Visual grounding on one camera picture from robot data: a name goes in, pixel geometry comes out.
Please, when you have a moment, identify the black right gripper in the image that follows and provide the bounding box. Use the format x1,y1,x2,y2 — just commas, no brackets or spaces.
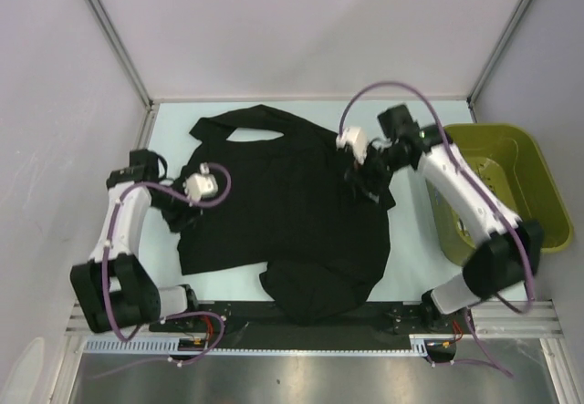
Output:
344,138,408,204

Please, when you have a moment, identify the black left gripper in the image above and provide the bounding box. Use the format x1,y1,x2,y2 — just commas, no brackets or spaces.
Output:
150,171,204,233

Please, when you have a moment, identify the black long sleeve shirt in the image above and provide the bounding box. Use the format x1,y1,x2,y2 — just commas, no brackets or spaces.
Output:
163,105,395,325

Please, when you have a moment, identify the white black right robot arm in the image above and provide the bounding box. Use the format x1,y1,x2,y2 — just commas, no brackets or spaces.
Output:
336,105,544,332

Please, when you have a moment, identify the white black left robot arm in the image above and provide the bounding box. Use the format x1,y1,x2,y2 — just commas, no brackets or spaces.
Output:
69,149,202,342

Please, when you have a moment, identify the olive green plastic tub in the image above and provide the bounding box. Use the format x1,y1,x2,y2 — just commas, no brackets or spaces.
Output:
445,123,573,254

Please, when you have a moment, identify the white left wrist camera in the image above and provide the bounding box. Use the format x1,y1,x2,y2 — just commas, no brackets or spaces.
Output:
182,163,218,202

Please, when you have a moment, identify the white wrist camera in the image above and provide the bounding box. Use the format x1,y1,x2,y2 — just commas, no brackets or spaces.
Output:
182,163,218,202
336,127,369,165

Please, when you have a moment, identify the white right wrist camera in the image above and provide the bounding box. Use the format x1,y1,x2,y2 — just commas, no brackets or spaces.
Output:
336,127,369,165

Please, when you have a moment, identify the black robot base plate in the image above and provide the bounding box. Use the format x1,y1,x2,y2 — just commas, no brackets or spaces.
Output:
148,301,471,355

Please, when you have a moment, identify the slotted grey cable duct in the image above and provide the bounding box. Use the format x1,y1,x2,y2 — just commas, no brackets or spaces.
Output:
84,336,430,356

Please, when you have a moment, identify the aluminium frame rail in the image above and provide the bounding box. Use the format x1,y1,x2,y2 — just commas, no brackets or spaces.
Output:
68,301,562,338

